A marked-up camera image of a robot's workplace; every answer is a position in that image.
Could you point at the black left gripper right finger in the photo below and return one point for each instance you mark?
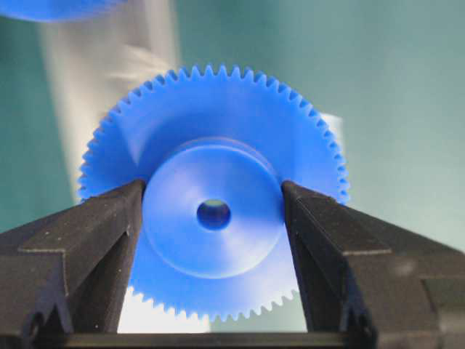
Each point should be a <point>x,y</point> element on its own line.
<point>391,287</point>

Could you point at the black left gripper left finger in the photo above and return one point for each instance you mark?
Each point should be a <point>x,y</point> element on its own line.
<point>68,272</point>

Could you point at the small blue plastic gear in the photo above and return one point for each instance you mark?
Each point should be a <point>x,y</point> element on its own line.
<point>213,147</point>

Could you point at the large blue plastic gear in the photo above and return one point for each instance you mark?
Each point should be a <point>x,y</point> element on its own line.
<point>55,10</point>

